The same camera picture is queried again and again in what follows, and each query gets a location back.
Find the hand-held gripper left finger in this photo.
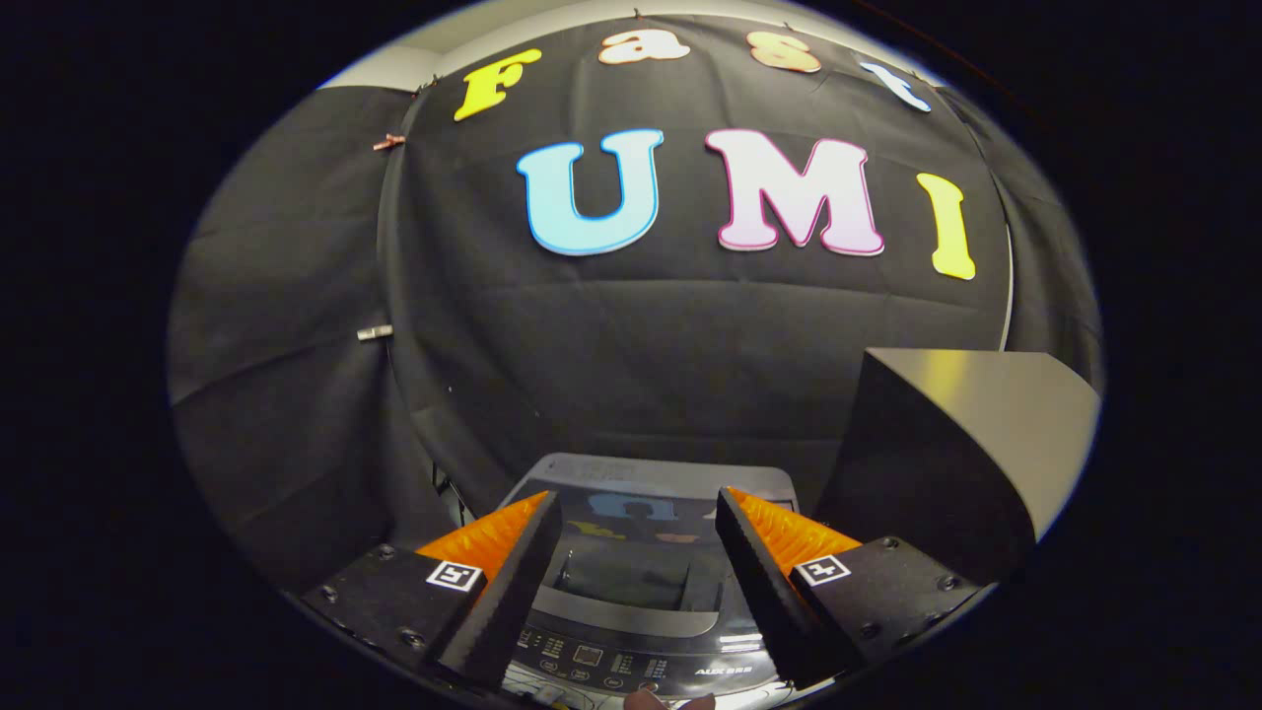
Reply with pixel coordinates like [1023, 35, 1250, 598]
[299, 490, 564, 691]

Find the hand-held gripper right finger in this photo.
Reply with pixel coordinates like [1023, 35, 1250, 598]
[715, 486, 987, 691]

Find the dark glass washing machine lid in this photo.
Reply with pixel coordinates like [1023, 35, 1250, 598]
[503, 452, 802, 640]

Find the black backdrop cloth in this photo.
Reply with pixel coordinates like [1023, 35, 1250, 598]
[166, 10, 1105, 593]

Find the grey metal cabinet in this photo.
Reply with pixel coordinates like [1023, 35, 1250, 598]
[813, 347, 1102, 585]

